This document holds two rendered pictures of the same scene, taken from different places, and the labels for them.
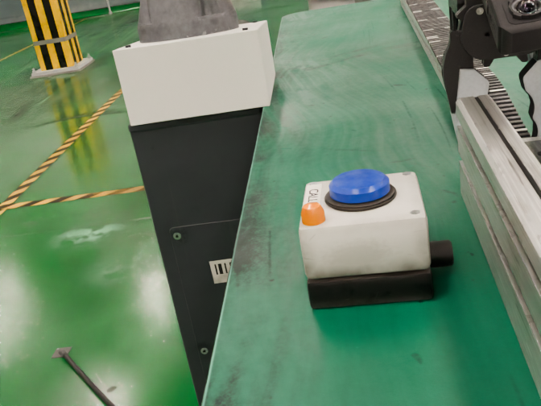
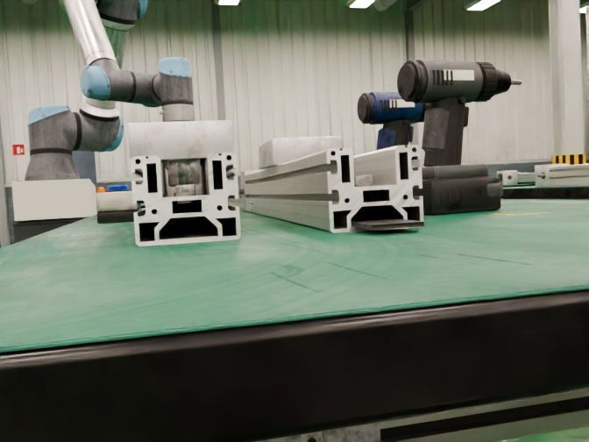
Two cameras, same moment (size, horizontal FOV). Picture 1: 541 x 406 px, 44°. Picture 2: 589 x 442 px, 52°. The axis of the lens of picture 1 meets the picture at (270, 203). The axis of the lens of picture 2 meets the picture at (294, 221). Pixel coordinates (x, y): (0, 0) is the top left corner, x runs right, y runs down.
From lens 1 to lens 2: 0.88 m
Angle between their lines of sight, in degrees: 28
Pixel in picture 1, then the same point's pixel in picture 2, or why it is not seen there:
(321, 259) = (102, 204)
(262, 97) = (88, 211)
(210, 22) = (65, 176)
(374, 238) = (120, 197)
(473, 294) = not seen: hidden behind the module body
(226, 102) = (69, 213)
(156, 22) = (36, 173)
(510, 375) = not seen: hidden behind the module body
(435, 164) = not seen: hidden behind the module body
